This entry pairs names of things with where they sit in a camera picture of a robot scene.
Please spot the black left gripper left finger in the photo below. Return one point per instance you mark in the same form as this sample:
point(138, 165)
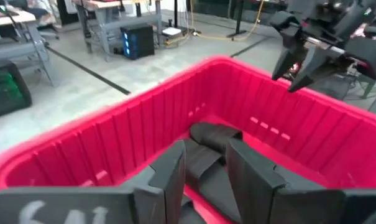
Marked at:
point(166, 186)

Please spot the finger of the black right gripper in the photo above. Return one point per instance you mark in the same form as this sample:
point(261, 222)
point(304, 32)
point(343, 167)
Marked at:
point(315, 67)
point(288, 60)

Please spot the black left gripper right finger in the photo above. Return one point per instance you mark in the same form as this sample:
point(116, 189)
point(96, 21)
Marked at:
point(253, 186)

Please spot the black slide sandal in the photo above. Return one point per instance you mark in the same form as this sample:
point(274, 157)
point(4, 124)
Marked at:
point(217, 189)
point(215, 135)

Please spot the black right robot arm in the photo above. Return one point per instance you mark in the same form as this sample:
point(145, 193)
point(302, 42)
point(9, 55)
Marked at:
point(374, 9)

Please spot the red plastic bin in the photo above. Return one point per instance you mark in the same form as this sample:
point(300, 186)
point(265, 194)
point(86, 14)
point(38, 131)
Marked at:
point(128, 133)

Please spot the black pole stand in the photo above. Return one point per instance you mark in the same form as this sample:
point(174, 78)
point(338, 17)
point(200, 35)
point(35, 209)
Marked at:
point(239, 15)

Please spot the small white box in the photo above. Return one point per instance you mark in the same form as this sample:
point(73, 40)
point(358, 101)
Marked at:
point(172, 31)

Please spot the black computer tower blue lights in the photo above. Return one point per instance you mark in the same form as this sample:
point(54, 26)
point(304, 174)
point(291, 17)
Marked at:
point(142, 40)

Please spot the wood-top grey-leg workbench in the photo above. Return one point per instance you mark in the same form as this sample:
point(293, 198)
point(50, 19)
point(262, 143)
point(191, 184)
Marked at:
point(103, 31)

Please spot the black crate green contents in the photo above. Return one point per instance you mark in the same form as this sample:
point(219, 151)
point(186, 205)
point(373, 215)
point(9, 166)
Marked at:
point(7, 90)

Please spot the office chair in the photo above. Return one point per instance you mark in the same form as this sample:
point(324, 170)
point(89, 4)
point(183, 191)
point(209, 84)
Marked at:
point(48, 28)

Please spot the person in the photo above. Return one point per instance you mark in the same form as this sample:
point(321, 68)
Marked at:
point(40, 7)

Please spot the grey metal-frame table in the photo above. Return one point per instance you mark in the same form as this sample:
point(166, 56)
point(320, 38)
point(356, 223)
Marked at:
point(16, 49)

